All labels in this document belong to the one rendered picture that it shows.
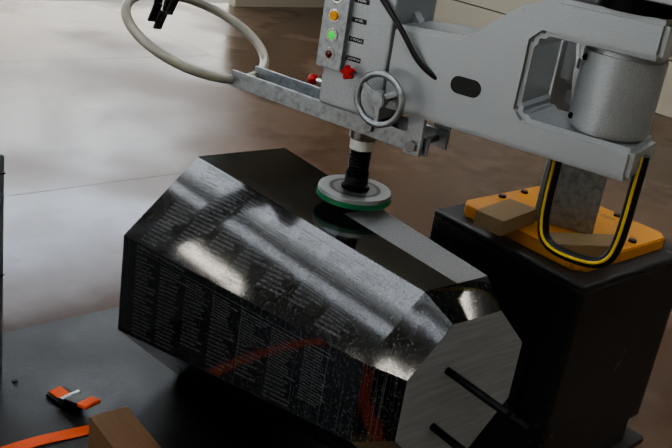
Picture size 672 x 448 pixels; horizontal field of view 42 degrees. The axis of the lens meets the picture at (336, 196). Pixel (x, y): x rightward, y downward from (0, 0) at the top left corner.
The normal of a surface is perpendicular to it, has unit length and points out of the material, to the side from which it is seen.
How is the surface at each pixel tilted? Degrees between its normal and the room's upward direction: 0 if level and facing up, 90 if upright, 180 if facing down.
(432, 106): 90
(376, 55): 90
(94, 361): 0
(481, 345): 90
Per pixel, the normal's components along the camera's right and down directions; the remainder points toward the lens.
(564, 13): -0.57, 0.22
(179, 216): -0.43, -0.56
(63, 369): 0.15, -0.93
